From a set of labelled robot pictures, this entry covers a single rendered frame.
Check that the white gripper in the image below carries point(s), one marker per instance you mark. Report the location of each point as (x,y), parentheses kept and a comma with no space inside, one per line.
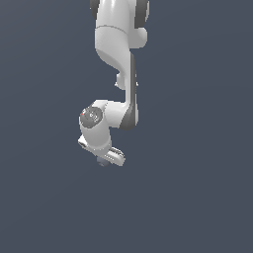
(110,155)

